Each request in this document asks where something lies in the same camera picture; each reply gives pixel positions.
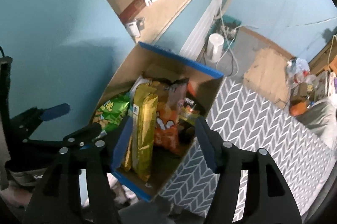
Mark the orange round item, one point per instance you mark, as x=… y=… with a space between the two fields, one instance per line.
x=297 y=108

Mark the orange snack packet white print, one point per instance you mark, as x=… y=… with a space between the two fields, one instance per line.
x=168 y=134

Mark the printed picture box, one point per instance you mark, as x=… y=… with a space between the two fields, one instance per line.
x=322 y=84

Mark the green snack packet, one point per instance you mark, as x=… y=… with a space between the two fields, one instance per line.
x=110 y=113

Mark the white kettle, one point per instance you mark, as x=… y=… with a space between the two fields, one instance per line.
x=216 y=47

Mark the wooden bed shelf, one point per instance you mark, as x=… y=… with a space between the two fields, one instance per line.
x=330 y=60

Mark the blue-rimmed cardboard box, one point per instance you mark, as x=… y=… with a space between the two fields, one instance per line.
x=163 y=66

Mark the teal basket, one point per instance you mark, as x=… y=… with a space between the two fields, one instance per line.
x=234 y=21

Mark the gold snack packet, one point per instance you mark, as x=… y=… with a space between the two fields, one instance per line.
x=128 y=155

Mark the black snack packet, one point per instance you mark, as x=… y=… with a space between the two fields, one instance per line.
x=191 y=105

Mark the small white jar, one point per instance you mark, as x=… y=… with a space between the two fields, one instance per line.
x=133 y=27

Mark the grey chevron table mat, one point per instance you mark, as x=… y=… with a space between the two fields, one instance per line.
x=263 y=139

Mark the clear plastic bags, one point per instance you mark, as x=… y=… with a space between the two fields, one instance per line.
x=300 y=67

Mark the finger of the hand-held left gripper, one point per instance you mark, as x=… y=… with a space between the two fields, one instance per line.
x=55 y=110
x=87 y=134

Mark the flat cardboard sheet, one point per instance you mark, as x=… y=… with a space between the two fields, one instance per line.
x=266 y=73

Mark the white power strip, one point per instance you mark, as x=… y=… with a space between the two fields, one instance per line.
x=229 y=30

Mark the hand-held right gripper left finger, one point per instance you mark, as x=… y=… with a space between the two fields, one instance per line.
x=122 y=142

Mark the grey bed sheet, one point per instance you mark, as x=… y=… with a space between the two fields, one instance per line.
x=321 y=118

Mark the white ribbed radiator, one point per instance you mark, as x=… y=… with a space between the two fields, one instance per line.
x=200 y=29

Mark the long yellow snack packet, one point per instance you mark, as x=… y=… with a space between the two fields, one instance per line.
x=143 y=134

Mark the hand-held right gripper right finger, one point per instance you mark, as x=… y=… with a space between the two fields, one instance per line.
x=208 y=145

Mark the wooden window ledge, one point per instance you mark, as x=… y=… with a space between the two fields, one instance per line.
x=168 y=16

